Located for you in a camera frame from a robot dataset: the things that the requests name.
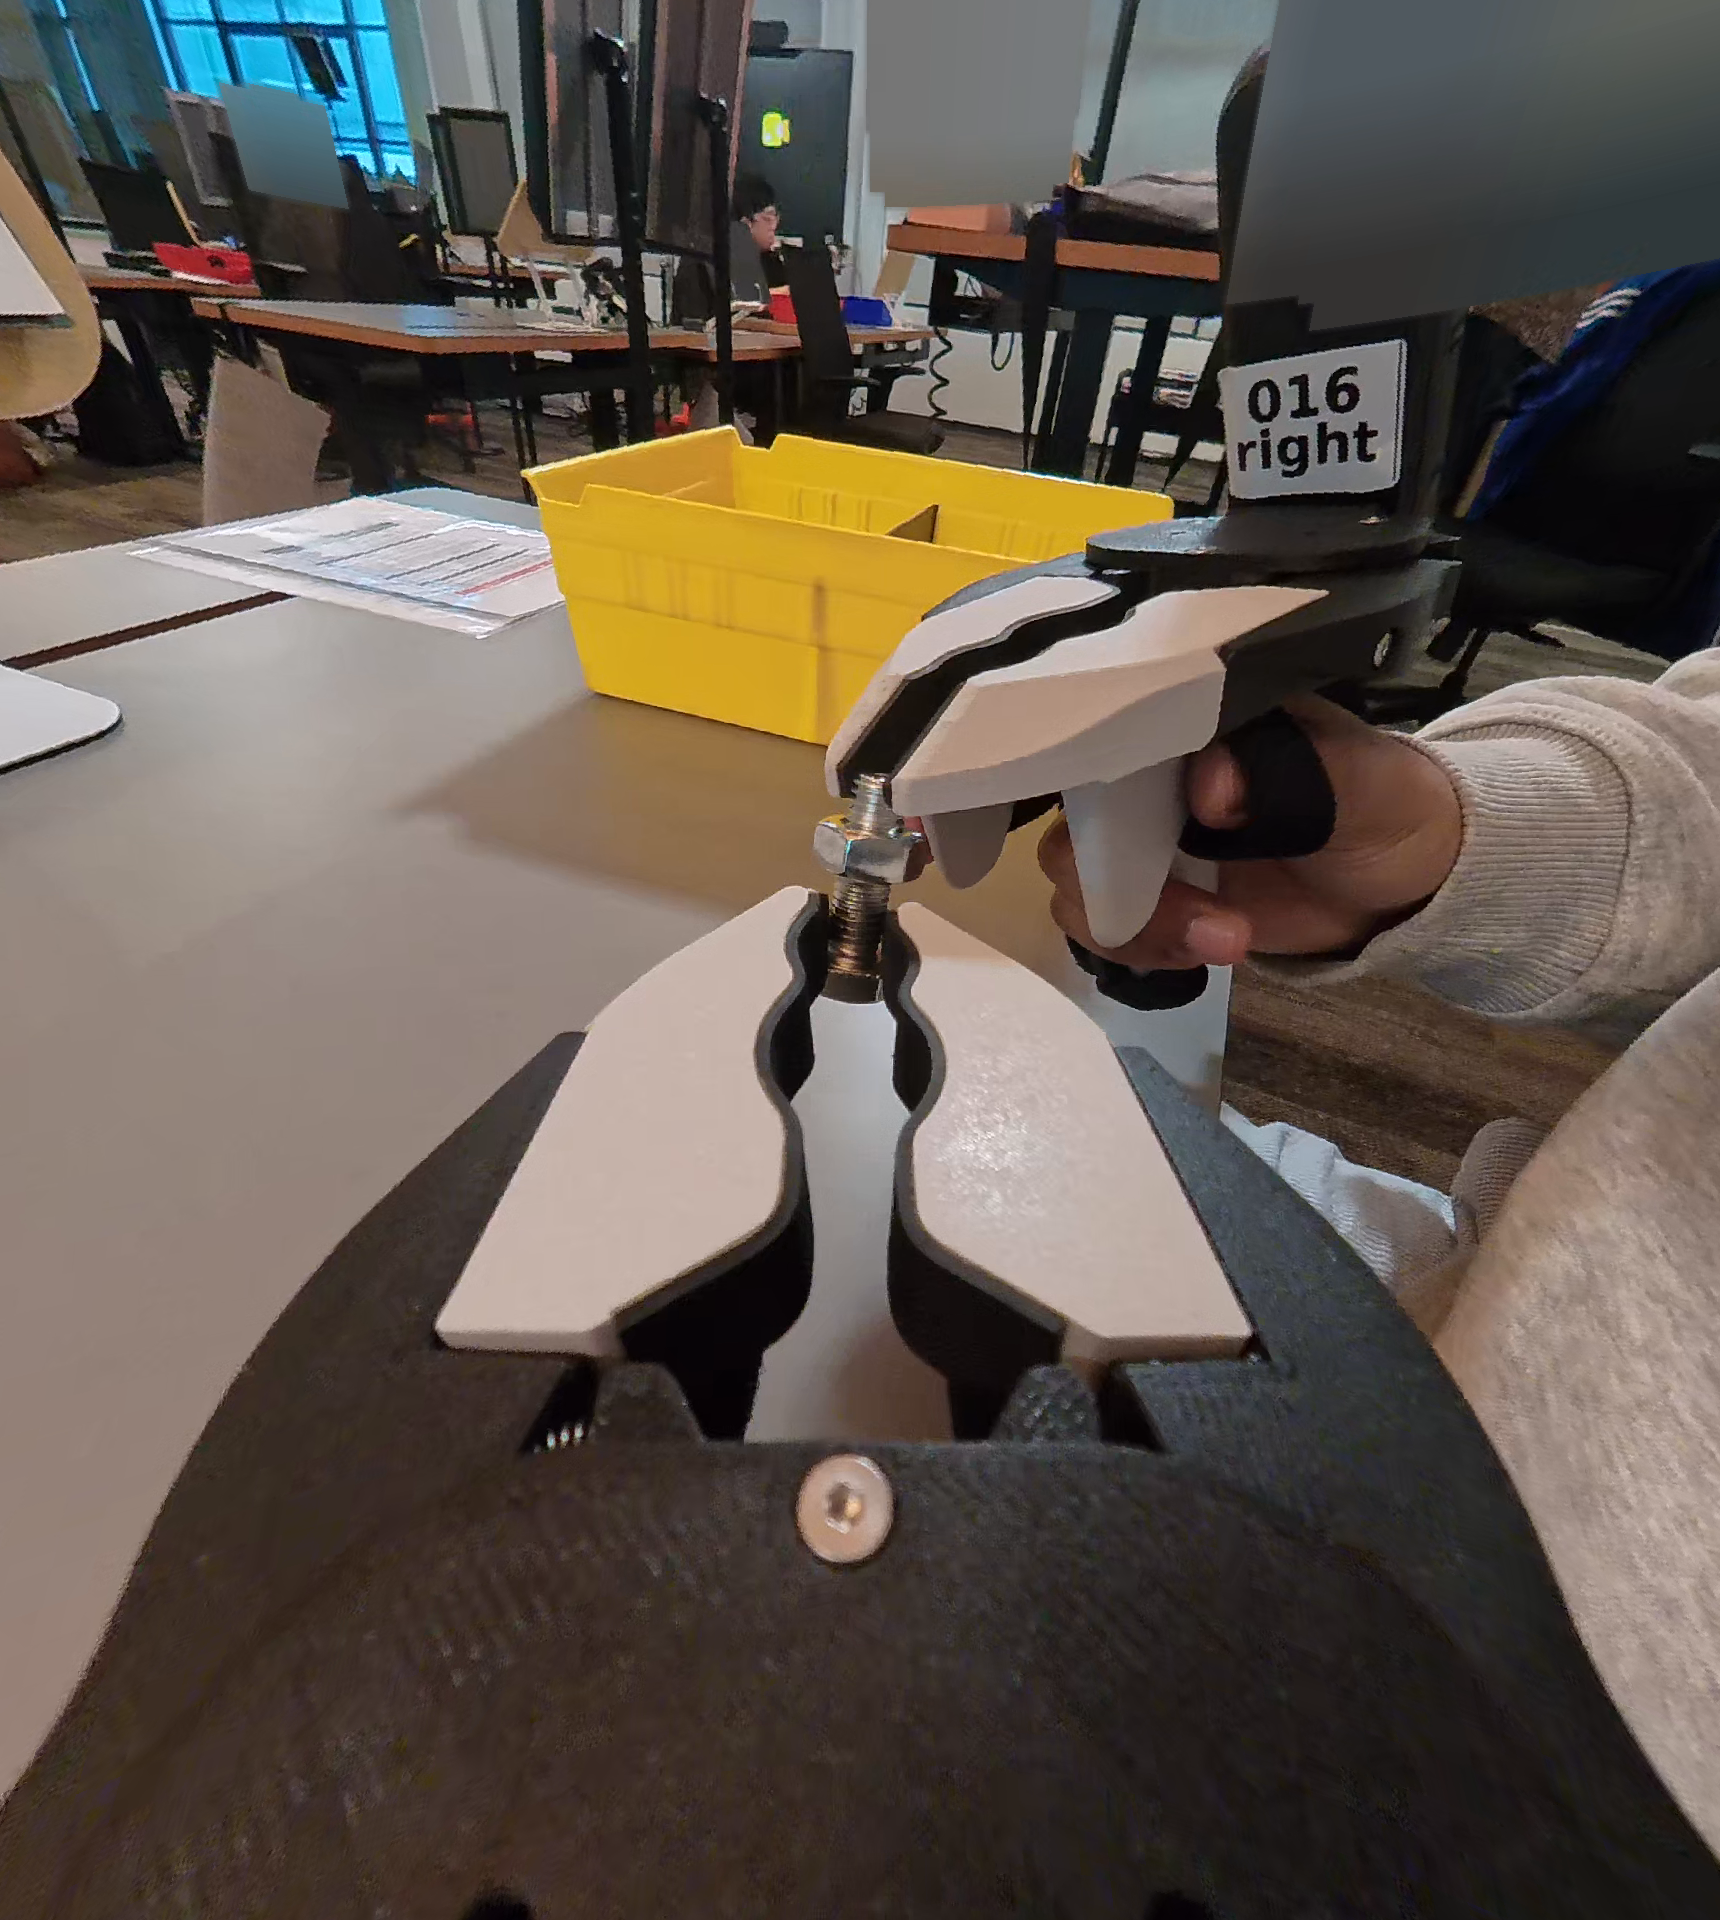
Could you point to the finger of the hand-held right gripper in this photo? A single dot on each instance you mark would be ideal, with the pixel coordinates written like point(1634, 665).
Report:
point(1084, 720)
point(1010, 608)

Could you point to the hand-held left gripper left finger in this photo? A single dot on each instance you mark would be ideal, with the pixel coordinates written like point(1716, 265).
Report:
point(635, 1170)

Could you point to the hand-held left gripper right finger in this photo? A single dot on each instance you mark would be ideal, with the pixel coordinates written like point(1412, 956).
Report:
point(1071, 1185)

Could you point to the silver steel bolt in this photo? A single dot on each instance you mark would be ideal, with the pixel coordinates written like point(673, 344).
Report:
point(868, 854)

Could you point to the steel hex bolt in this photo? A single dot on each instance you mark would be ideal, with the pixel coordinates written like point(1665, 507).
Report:
point(861, 922)

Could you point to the yellow plastic bin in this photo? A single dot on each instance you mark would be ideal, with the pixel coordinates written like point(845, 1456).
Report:
point(680, 645)

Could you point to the person's right forearm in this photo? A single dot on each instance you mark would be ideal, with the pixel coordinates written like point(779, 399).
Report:
point(1580, 841)

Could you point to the orange-edged standing desk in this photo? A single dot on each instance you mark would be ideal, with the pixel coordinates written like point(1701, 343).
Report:
point(1071, 255)

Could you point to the grey desk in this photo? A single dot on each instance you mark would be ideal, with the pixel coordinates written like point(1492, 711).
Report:
point(200, 1051)

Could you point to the wooden-edged background desk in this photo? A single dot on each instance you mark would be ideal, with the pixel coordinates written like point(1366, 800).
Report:
point(424, 323)

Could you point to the person's right hand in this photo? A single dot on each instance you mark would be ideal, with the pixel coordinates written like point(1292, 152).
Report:
point(1340, 901)

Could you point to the black office chair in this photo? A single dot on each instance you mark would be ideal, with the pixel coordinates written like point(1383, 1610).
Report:
point(831, 344)
point(1550, 585)

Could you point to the blue jacket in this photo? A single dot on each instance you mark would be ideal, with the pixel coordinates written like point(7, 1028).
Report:
point(1625, 390)

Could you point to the dark bag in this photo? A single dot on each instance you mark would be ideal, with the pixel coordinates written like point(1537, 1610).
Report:
point(1145, 198)

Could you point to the black monitor stand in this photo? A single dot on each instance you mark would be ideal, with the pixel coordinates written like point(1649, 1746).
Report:
point(621, 271)
point(718, 271)

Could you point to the dark flat monitor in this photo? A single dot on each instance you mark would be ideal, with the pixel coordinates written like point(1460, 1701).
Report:
point(801, 181)

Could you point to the large black monitor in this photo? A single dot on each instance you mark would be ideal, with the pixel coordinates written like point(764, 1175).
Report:
point(694, 134)
point(574, 121)

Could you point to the laminated paper sheet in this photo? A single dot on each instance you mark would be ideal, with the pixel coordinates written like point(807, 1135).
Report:
point(380, 555)

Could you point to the small black monitor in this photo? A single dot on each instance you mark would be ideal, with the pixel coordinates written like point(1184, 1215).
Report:
point(473, 172)

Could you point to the tan panel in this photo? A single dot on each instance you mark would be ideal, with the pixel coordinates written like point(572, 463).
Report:
point(260, 450)

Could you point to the blue-lit window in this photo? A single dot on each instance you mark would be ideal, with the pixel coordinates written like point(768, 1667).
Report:
point(274, 61)

